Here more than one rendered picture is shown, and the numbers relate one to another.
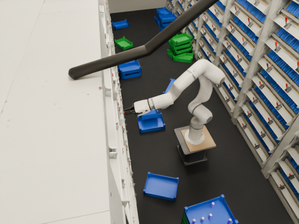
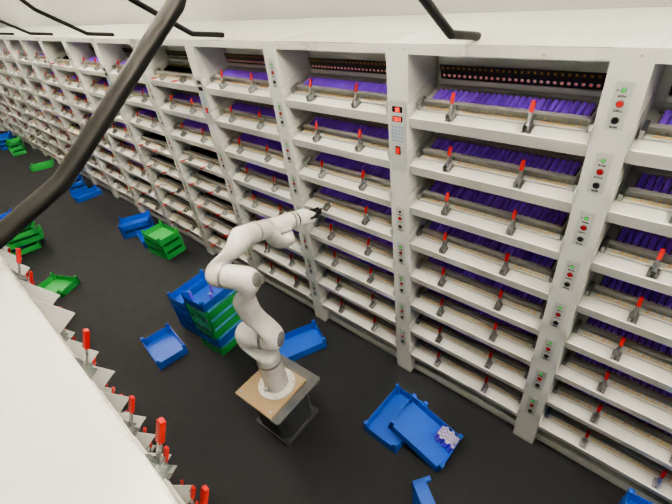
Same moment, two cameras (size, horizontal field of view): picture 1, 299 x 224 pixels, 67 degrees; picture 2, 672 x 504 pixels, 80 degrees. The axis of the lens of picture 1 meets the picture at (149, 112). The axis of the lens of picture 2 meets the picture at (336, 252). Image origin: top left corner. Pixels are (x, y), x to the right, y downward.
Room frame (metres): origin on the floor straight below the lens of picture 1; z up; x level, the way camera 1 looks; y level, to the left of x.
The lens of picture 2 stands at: (2.62, -0.86, 2.00)
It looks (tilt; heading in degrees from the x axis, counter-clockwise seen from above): 35 degrees down; 145
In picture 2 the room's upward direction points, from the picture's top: 8 degrees counter-clockwise
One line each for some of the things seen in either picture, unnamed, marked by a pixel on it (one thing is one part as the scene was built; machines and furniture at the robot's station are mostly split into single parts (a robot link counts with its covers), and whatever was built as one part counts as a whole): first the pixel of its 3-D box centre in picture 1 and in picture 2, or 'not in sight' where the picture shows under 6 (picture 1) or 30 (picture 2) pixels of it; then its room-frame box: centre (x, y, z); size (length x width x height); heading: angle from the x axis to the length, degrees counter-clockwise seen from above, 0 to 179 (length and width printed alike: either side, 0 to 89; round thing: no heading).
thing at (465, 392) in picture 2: not in sight; (369, 327); (1.18, 0.33, 0.03); 2.19 x 0.16 x 0.05; 8
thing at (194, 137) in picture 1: (195, 130); (273, 372); (1.32, -0.43, 0.39); 0.19 x 0.19 x 0.18
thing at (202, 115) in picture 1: (201, 118); (257, 343); (1.29, -0.45, 0.60); 0.19 x 0.12 x 0.24; 32
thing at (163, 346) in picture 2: not in sight; (164, 345); (0.31, -0.76, 0.04); 0.30 x 0.20 x 0.08; 2
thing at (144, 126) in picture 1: (151, 122); (396, 416); (1.75, -0.01, 0.04); 0.30 x 0.20 x 0.08; 98
